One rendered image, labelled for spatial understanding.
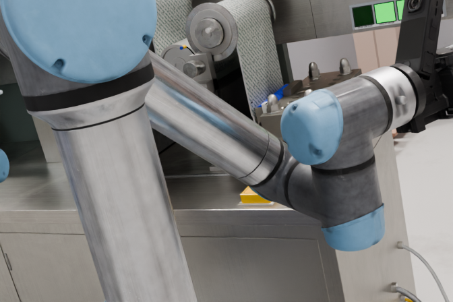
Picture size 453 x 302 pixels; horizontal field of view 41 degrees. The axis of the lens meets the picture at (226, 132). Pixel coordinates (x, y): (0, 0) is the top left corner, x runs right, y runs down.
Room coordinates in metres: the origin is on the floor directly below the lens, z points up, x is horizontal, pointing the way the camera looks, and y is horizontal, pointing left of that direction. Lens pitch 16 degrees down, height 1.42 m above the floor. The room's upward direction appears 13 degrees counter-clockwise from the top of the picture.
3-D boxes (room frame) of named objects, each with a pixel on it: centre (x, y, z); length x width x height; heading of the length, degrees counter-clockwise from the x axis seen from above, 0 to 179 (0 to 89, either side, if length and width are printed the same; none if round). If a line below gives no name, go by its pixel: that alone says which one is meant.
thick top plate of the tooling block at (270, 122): (1.57, -0.26, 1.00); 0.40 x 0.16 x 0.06; 150
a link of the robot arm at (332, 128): (0.66, -0.12, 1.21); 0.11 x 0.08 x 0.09; 117
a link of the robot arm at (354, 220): (0.67, -0.12, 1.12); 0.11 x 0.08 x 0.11; 27
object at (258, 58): (1.60, -0.13, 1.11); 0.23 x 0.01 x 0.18; 150
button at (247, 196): (1.24, -0.04, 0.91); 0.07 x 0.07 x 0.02; 60
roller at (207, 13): (1.63, -0.08, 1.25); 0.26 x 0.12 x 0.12; 150
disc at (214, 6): (1.52, -0.02, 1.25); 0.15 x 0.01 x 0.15; 60
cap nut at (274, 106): (1.45, -0.13, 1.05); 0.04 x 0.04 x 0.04
